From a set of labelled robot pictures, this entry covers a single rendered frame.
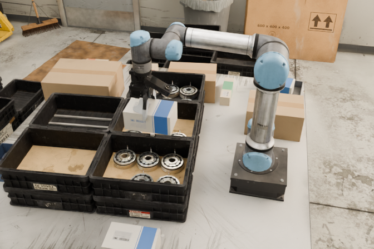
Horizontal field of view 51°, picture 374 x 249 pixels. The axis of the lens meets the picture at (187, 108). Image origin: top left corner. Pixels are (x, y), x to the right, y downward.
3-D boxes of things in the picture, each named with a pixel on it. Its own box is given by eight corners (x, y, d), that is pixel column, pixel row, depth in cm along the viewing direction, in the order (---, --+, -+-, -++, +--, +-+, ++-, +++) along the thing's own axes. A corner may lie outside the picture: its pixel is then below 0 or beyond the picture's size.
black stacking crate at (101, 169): (193, 159, 184) (193, 140, 178) (185, 207, 160) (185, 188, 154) (112, 152, 188) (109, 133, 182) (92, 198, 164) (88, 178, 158)
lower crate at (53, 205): (114, 168, 195) (111, 150, 188) (94, 215, 170) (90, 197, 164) (37, 161, 199) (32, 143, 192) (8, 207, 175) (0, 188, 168)
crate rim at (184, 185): (194, 143, 179) (194, 139, 178) (186, 191, 155) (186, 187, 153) (109, 136, 183) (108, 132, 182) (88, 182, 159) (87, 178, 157)
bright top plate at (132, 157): (138, 150, 182) (137, 150, 182) (132, 165, 174) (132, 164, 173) (117, 149, 183) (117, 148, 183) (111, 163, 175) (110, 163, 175)
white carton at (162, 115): (177, 118, 171) (177, 101, 166) (170, 135, 161) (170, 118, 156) (133, 113, 175) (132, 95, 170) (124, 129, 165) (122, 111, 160)
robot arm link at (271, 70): (271, 154, 173) (292, 42, 141) (269, 178, 161) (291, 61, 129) (244, 149, 175) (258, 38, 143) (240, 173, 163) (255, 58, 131)
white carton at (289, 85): (293, 90, 253) (295, 79, 248) (289, 100, 244) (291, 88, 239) (262, 84, 260) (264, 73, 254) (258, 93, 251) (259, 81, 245)
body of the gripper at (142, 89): (136, 89, 164) (133, 64, 157) (155, 91, 163) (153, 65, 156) (129, 99, 158) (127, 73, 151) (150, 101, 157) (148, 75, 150)
